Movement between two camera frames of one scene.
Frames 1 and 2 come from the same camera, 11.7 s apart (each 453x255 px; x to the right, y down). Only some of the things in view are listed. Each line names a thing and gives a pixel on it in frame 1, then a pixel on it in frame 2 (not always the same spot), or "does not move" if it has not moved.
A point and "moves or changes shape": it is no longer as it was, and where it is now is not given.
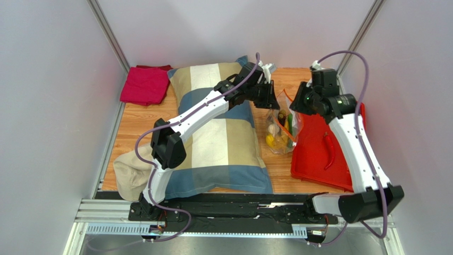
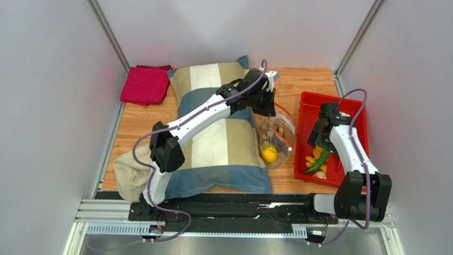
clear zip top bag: (283, 126) moves or changes shape
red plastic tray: (318, 156) does not move
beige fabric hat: (131, 173) does not move
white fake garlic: (274, 128) to (320, 174)
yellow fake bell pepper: (271, 141) to (317, 153)
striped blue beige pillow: (225, 155) does not move
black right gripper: (299, 102) to (318, 135)
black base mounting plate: (299, 213) does not move
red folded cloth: (145, 85) does not move
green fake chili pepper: (290, 129) to (321, 161)
